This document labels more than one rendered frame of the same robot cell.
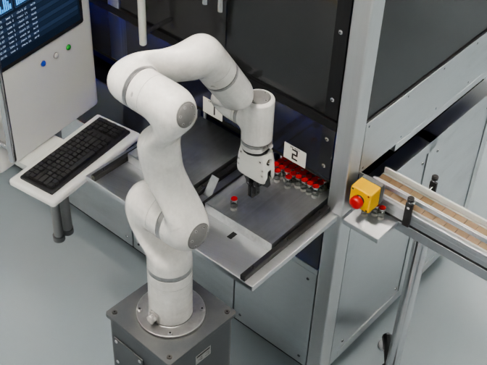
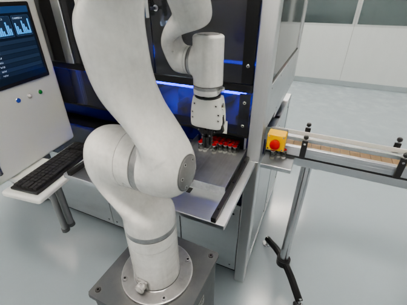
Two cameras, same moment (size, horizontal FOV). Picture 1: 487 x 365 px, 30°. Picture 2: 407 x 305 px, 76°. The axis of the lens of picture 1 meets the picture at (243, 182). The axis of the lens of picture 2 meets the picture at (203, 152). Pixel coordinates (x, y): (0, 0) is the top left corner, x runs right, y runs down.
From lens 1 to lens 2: 1.74 m
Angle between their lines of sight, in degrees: 16
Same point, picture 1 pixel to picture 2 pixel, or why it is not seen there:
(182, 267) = (168, 221)
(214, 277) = not seen: hidden behind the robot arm
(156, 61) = not seen: outside the picture
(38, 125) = (24, 149)
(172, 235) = (154, 176)
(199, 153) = not seen: hidden behind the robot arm
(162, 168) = (123, 57)
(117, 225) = (102, 213)
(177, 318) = (168, 279)
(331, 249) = (251, 188)
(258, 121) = (213, 55)
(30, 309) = (51, 281)
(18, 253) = (43, 245)
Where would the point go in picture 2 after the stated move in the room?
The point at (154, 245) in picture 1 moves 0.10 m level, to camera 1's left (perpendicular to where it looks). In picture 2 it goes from (129, 202) to (79, 211)
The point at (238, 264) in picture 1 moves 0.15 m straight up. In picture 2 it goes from (203, 210) to (203, 175)
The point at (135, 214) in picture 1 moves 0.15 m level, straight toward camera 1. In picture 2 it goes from (98, 165) to (109, 219)
